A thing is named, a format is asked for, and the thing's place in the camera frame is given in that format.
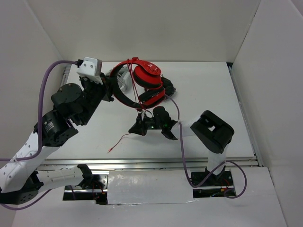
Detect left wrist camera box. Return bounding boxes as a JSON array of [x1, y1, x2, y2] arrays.
[[77, 57, 103, 85]]

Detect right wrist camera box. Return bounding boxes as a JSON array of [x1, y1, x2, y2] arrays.
[[139, 109, 146, 120]]

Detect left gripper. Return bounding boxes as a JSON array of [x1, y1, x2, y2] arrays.
[[77, 71, 116, 126]]

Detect white cover plate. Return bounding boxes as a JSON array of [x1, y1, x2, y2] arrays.
[[107, 170, 194, 205]]

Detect red and black headphones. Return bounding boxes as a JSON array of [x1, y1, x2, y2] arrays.
[[109, 57, 165, 109]]

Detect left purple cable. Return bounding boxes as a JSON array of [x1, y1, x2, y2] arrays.
[[0, 60, 82, 210]]

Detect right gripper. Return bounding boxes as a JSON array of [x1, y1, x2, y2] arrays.
[[129, 112, 164, 136]]

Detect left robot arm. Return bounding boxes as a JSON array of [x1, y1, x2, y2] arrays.
[[0, 74, 117, 205]]

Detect thin red headphone cable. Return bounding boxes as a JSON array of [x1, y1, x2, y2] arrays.
[[107, 58, 147, 154]]

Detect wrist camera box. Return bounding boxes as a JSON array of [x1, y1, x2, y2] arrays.
[[139, 109, 146, 120], [77, 57, 103, 85]]

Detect aluminium rail frame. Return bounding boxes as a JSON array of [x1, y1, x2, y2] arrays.
[[39, 62, 259, 173]]

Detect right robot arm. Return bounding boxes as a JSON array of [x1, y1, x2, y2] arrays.
[[128, 106, 234, 187]]

